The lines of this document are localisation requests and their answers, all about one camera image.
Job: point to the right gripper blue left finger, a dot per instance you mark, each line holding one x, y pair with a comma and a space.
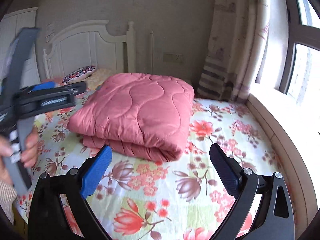
47, 217

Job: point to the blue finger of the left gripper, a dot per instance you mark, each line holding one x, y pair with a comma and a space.
42, 86

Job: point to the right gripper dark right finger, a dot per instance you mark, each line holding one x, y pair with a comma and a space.
274, 218

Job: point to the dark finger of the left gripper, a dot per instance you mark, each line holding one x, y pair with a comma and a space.
73, 89

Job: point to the pink quilted coat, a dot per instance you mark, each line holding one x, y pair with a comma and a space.
138, 115

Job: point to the person's left hand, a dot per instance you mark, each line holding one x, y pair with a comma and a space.
28, 157

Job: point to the colourful patterned pillow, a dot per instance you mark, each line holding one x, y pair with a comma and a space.
79, 74

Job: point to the cream checked pillow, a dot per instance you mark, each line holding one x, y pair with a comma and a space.
98, 78

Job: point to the white wooden headboard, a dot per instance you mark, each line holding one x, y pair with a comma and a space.
88, 43

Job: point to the silver lamp pole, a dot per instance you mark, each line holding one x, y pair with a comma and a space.
151, 51

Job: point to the dark framed window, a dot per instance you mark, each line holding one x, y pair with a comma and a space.
289, 57

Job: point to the beige printed curtain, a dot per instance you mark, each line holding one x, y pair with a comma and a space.
248, 43

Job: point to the wall socket plate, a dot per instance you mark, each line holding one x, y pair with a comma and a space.
173, 58

